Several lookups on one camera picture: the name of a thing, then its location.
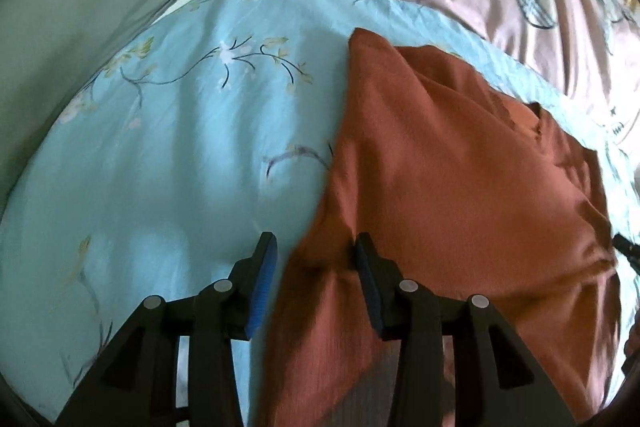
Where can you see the rust orange garment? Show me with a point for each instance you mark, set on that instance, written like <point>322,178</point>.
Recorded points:
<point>450,187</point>

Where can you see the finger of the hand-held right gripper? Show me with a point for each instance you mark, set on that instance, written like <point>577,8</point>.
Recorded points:
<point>627,248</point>

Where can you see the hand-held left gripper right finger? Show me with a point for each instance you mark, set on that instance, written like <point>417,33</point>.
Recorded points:
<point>371,287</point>

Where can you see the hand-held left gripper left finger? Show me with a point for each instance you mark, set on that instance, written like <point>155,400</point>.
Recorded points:
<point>262,287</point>

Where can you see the light blue floral bedsheet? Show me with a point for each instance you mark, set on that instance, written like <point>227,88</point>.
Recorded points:
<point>165,147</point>

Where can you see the sage green pillow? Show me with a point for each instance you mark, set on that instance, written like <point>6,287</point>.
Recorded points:
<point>75,17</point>

